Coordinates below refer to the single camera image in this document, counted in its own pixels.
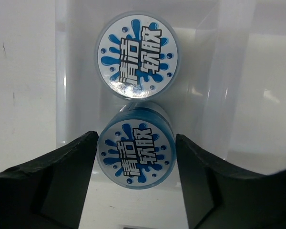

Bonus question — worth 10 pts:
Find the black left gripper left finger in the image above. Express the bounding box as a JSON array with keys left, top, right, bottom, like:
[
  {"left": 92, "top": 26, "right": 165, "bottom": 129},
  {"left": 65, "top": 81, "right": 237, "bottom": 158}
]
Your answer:
[{"left": 0, "top": 131, "right": 98, "bottom": 229}]

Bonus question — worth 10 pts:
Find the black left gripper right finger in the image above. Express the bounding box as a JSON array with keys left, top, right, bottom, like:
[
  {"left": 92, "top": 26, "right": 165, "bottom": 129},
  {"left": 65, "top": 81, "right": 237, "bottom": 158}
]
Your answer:
[{"left": 176, "top": 134, "right": 286, "bottom": 229}]

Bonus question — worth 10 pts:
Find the blue cleaning gel jar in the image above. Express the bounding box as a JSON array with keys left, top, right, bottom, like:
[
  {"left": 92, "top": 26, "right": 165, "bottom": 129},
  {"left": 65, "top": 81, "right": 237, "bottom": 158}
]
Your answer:
[
  {"left": 96, "top": 102, "right": 176, "bottom": 190},
  {"left": 95, "top": 11, "right": 181, "bottom": 100}
]

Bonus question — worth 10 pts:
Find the clear three-compartment plastic organizer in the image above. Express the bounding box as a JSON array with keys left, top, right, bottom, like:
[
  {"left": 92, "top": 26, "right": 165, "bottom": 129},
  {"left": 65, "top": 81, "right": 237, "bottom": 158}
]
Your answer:
[{"left": 55, "top": 0, "right": 286, "bottom": 229}]

